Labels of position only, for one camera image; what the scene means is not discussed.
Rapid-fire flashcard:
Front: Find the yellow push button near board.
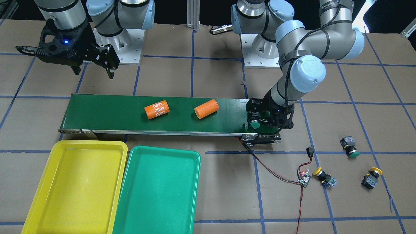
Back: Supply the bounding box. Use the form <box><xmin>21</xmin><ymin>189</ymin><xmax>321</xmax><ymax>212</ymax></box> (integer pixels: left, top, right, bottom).
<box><xmin>312</xmin><ymin>166</ymin><xmax>338</xmax><ymax>189</ymax></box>

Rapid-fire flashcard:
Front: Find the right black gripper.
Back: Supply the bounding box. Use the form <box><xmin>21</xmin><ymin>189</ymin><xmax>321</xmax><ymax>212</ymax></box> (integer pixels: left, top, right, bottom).
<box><xmin>15</xmin><ymin>18</ymin><xmax>120</xmax><ymax>79</ymax></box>

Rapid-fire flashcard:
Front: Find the small motor controller board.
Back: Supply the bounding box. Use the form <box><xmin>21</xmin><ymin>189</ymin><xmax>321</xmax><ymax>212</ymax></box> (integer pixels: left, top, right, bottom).
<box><xmin>298</xmin><ymin>170</ymin><xmax>312</xmax><ymax>188</ymax></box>

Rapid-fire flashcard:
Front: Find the orange cylinder with white text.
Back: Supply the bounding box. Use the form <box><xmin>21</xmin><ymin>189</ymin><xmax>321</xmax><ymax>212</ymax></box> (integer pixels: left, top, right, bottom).
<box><xmin>144</xmin><ymin>100</ymin><xmax>170</xmax><ymax>120</ymax></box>

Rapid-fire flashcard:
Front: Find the yellow plastic tray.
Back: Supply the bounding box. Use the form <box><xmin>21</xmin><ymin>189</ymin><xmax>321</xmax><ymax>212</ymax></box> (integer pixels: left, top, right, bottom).
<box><xmin>22</xmin><ymin>140</ymin><xmax>128</xmax><ymax>234</ymax></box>

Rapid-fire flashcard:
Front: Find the plain orange cylinder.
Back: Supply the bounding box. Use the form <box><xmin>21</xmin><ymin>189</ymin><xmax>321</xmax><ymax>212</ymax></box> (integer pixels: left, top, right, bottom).
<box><xmin>194</xmin><ymin>99</ymin><xmax>219</xmax><ymax>119</ymax></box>

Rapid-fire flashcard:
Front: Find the green plastic tray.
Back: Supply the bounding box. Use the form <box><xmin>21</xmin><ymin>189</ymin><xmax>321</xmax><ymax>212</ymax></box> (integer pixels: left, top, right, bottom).
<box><xmin>113</xmin><ymin>146</ymin><xmax>201</xmax><ymax>234</ymax></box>

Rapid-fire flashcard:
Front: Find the yellow push button far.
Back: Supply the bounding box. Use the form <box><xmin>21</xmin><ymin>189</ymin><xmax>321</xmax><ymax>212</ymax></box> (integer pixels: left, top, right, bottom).
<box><xmin>361</xmin><ymin>167</ymin><xmax>383</xmax><ymax>190</ymax></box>

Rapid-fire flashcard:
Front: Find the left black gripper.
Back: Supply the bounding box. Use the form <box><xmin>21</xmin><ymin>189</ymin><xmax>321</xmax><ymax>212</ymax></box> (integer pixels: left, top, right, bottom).
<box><xmin>246</xmin><ymin>98</ymin><xmax>294</xmax><ymax>133</ymax></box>

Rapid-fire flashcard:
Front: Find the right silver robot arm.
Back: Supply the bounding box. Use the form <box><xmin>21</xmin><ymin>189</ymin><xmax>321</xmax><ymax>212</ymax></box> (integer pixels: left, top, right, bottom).
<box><xmin>15</xmin><ymin>0</ymin><xmax>155</xmax><ymax>79</ymax></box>

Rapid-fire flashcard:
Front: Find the green push button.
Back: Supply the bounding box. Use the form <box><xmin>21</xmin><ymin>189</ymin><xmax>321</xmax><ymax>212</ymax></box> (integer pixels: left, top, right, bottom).
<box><xmin>250</xmin><ymin>119</ymin><xmax>261</xmax><ymax>129</ymax></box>
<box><xmin>340</xmin><ymin>136</ymin><xmax>361</xmax><ymax>158</ymax></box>

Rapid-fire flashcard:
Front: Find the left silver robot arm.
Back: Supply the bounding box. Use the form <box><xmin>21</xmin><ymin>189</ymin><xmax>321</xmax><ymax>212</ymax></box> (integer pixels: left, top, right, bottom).
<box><xmin>231</xmin><ymin>0</ymin><xmax>364</xmax><ymax>135</ymax></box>

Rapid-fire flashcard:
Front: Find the aluminium frame post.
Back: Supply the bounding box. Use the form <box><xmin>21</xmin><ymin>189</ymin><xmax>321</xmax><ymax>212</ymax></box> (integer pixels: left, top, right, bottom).
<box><xmin>186</xmin><ymin>0</ymin><xmax>200</xmax><ymax>31</ymax></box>

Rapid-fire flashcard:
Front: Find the green conveyor belt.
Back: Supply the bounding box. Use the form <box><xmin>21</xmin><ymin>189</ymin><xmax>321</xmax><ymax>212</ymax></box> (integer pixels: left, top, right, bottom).
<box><xmin>59</xmin><ymin>94</ymin><xmax>281</xmax><ymax>146</ymax></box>

